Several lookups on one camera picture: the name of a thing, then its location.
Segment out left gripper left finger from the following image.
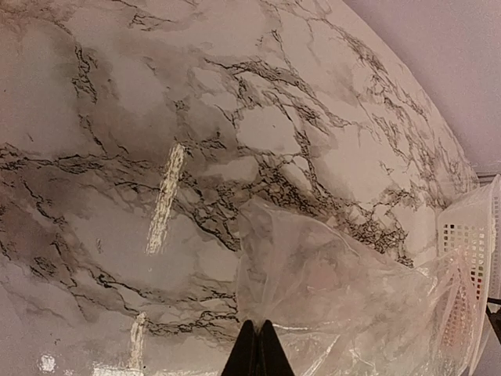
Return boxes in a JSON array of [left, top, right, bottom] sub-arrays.
[[221, 320, 258, 376]]

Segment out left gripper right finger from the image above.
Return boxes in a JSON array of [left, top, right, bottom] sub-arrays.
[[257, 320, 294, 376]]

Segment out clear zip top bag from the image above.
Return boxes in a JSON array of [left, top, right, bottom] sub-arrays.
[[236, 199, 480, 375]]

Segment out white plastic basket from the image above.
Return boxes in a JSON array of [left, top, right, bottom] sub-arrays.
[[437, 175, 500, 375]]

